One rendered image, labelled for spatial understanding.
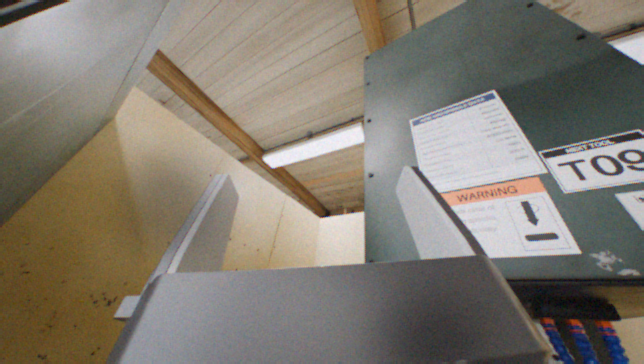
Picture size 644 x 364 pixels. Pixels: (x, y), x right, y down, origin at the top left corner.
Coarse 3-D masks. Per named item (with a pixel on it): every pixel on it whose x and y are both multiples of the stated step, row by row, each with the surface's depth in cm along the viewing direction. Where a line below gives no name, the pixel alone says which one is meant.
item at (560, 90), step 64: (512, 0) 47; (384, 64) 65; (448, 64) 48; (512, 64) 37; (576, 64) 31; (640, 64) 26; (384, 128) 48; (576, 128) 26; (640, 128) 23; (384, 192) 39; (448, 192) 32; (576, 192) 23; (384, 256) 32; (576, 256) 20; (640, 256) 18
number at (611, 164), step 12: (636, 144) 22; (588, 156) 24; (600, 156) 23; (612, 156) 23; (624, 156) 22; (636, 156) 21; (600, 168) 23; (612, 168) 22; (624, 168) 22; (636, 168) 21
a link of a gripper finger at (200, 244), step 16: (224, 176) 10; (208, 192) 9; (224, 192) 10; (208, 208) 8; (224, 208) 10; (192, 224) 8; (208, 224) 8; (224, 224) 10; (176, 240) 7; (192, 240) 7; (208, 240) 8; (224, 240) 10; (176, 256) 7; (192, 256) 7; (208, 256) 8; (224, 256) 10; (160, 272) 6; (176, 272) 6; (144, 288) 7
